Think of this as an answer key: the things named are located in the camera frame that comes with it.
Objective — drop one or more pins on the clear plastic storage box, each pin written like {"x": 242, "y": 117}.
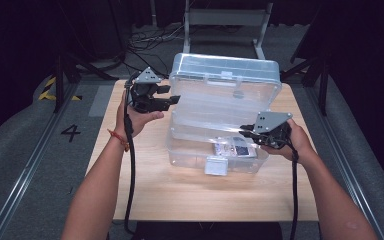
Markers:
{"x": 213, "y": 100}

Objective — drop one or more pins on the person's left hand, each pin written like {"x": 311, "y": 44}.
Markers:
{"x": 135, "y": 121}

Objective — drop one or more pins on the metal floor rail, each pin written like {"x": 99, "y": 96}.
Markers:
{"x": 30, "y": 163}
{"x": 343, "y": 156}

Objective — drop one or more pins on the small white carton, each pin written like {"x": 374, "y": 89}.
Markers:
{"x": 236, "y": 148}

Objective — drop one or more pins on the yellow black hazard tape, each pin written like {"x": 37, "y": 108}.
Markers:
{"x": 48, "y": 95}

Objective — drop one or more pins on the person's right hand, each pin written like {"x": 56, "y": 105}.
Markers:
{"x": 300, "y": 143}

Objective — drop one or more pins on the grey metal stand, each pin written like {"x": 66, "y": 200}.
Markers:
{"x": 226, "y": 16}

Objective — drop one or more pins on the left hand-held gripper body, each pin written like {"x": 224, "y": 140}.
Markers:
{"x": 143, "y": 96}

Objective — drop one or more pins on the black stand leg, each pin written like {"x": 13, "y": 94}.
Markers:
{"x": 322, "y": 86}
{"x": 59, "y": 83}

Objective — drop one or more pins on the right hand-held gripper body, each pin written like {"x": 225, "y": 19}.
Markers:
{"x": 271, "y": 126}

